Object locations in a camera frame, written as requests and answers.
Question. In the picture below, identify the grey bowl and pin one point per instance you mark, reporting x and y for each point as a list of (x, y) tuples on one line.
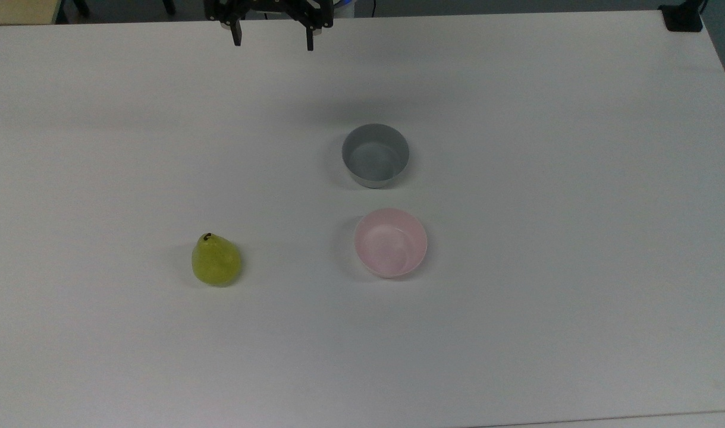
[(375, 157)]

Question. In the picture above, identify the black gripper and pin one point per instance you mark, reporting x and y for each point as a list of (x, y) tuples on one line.
[(267, 6)]

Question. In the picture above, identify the pink bowl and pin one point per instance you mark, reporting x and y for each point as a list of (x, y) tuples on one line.
[(391, 244)]

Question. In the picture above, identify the green pear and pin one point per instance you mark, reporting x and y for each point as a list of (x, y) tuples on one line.
[(216, 264)]

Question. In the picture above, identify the black clamp mount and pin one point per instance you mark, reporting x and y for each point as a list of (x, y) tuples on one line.
[(682, 18)]

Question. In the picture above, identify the black furniture leg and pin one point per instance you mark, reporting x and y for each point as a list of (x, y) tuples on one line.
[(81, 7), (169, 6)]

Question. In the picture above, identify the wooden table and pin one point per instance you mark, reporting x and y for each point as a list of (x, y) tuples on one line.
[(17, 10)]

